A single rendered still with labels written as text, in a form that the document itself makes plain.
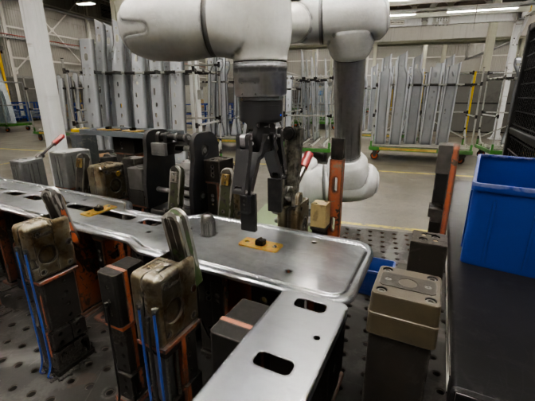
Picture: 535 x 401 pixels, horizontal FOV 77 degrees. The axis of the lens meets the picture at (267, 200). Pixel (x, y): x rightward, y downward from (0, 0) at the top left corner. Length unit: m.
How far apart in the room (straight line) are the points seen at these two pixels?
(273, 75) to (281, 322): 0.37
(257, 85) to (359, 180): 0.85
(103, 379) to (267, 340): 0.52
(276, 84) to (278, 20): 0.09
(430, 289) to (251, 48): 0.42
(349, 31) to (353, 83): 0.17
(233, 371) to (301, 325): 0.11
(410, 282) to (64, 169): 1.07
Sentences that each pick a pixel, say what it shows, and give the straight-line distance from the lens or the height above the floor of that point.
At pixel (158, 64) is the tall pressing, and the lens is 5.35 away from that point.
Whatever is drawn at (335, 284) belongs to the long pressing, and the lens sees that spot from 0.55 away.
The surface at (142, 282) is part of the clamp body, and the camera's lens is 0.51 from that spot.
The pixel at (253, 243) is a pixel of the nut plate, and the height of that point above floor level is 1.00.
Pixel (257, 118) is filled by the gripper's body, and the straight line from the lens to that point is 0.57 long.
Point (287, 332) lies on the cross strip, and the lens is 0.45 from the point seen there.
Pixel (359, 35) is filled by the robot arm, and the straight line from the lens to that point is 1.11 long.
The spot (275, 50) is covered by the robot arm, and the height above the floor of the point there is 1.35.
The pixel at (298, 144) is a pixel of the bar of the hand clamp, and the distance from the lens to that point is 0.74.
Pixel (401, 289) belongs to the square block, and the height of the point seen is 1.06.
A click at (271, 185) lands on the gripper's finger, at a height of 1.11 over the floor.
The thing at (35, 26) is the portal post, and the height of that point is 1.98.
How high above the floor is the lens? 1.28
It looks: 17 degrees down
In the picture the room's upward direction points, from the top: straight up
